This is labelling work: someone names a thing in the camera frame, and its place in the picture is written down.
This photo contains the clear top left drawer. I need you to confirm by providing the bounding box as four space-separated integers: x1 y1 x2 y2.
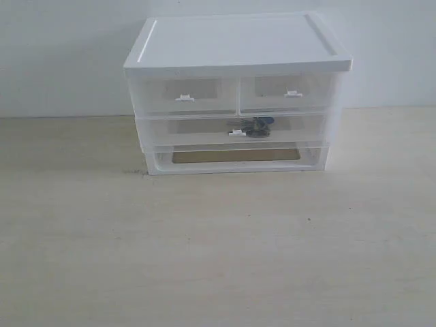
129 78 238 117

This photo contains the clear top right drawer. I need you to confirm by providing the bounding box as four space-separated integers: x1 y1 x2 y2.
240 73 336 114

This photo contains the key bunch with blue tag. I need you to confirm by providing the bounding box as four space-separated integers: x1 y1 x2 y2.
227 117 275 138

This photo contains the white plastic drawer cabinet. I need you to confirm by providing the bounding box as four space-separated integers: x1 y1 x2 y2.
123 12 352 175

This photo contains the clear wide drawer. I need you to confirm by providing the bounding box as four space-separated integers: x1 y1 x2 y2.
136 114 330 147

